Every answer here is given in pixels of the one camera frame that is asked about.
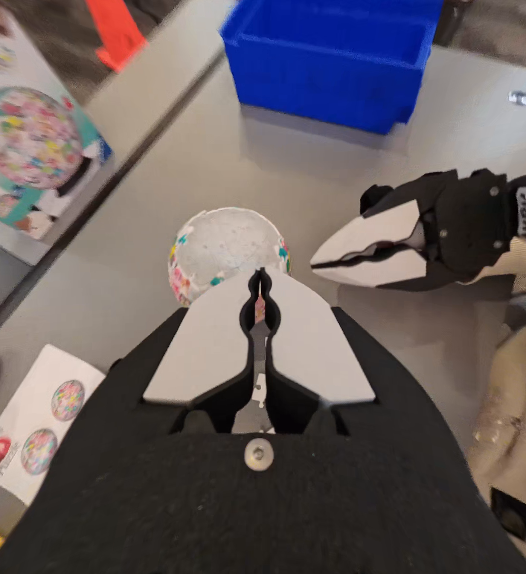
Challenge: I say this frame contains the puzzle instruction leaflet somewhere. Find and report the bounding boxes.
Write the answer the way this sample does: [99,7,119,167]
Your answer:
[0,344,107,506]

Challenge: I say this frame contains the puzzle ball cardboard box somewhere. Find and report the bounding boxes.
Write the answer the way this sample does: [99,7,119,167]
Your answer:
[0,4,115,241]

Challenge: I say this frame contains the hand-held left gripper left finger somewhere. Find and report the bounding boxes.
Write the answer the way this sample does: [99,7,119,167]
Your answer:
[143,268,263,434]

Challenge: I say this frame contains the blue plastic bin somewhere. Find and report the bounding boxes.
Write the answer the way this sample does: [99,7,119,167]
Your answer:
[219,0,444,136]

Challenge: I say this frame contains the orange safety cone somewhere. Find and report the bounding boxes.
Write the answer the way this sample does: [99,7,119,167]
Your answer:
[86,0,150,73]

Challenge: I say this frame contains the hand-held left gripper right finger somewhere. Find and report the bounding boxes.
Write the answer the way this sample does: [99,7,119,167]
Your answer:
[261,268,376,434]

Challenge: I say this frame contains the colourful puzzle ball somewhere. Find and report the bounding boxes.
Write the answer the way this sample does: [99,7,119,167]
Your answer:
[167,206,292,309]

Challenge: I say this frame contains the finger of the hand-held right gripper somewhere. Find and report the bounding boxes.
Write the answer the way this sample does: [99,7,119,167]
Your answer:
[311,248,428,288]
[310,199,421,270]

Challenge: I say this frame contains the black body strap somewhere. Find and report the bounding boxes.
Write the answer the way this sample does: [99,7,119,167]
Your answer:
[490,488,526,542]

